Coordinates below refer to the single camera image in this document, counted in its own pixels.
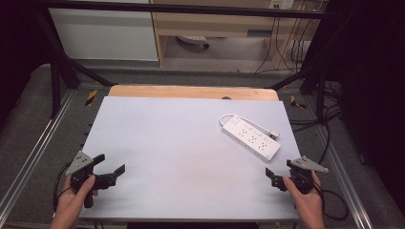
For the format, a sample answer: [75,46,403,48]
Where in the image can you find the white power strip cable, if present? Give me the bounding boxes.
[219,114,273,134]

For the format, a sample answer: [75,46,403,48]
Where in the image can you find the grey chair base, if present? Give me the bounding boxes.
[175,34,211,50]

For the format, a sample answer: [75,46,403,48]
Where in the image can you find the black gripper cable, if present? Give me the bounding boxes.
[52,161,74,213]
[313,177,350,221]

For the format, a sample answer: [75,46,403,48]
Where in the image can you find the white power strip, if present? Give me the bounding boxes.
[221,115,282,162]

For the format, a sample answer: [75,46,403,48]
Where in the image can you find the person's left hand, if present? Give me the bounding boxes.
[52,174,100,223]

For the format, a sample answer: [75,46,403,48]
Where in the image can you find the black hanging cables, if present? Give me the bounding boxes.
[253,15,314,74]

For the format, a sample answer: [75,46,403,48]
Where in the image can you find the black floor cables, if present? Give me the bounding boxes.
[288,80,347,166]

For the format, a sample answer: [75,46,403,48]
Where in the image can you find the white cabinet panel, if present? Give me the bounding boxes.
[48,7,160,62]

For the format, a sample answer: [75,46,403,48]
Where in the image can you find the black metal frame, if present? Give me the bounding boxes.
[31,0,339,123]

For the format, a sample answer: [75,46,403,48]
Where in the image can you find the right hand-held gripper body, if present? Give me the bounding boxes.
[279,156,330,196]

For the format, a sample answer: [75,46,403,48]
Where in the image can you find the white wall socket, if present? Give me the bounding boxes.
[268,0,296,10]

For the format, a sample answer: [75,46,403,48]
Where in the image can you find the dark curtain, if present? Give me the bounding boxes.
[324,0,405,218]
[0,0,55,125]

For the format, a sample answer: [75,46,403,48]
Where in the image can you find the wooden desk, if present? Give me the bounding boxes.
[148,0,330,69]

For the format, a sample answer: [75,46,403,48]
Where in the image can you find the person's right hand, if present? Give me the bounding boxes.
[282,170,325,221]

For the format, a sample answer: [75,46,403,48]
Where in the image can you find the aluminium floor rail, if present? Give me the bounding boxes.
[0,90,76,218]
[301,94,374,229]

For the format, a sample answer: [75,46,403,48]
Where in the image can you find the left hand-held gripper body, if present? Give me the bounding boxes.
[65,151,112,209]

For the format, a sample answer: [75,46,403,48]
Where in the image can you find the wooden table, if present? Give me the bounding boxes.
[107,84,280,102]

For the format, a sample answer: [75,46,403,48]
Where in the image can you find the yellow black tape strip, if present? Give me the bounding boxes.
[288,94,308,110]
[84,89,98,108]

